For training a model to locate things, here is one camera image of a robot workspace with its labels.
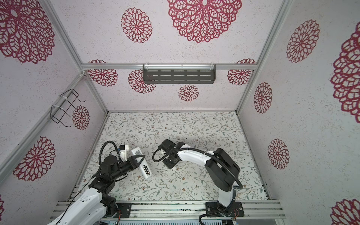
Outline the black mounting plate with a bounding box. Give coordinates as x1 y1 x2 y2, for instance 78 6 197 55
205 201 245 218
113 202 132 219

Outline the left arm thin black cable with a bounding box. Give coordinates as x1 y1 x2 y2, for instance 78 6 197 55
55 140 122 225

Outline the grey slotted metal shelf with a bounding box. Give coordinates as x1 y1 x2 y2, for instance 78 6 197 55
142 64 216 84

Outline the black wire wall rack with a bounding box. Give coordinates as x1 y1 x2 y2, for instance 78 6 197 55
49 88 86 128

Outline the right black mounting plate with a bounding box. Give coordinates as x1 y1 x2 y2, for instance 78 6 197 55
205 201 245 218

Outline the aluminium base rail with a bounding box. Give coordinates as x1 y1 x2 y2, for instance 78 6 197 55
47 200 287 223

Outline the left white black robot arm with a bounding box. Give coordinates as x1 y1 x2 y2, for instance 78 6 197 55
50 155 145 225

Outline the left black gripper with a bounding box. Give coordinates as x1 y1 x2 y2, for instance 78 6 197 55
112 154 145 181

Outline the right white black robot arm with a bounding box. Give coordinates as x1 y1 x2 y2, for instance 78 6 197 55
152 139 243 214

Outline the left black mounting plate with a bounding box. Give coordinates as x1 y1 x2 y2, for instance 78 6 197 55
113 202 132 219

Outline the white remote control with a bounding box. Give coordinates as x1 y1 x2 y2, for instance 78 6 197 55
131 147 152 180

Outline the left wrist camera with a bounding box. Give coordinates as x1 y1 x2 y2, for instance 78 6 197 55
117 145 129 161

